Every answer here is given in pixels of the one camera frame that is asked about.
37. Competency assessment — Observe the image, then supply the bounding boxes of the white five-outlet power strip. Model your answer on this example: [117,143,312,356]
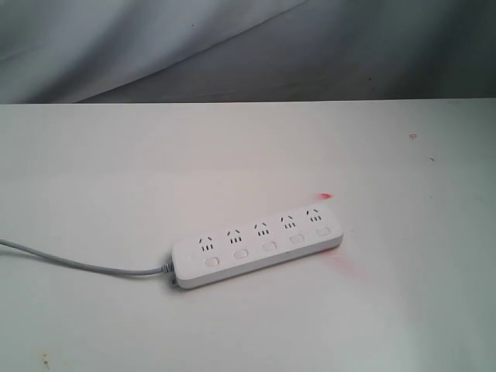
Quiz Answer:
[171,203,344,289]

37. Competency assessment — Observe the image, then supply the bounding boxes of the grey power cord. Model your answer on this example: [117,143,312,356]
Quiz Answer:
[0,239,174,277]

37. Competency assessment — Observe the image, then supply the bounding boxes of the grey backdrop cloth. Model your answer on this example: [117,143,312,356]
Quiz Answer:
[1,1,495,104]

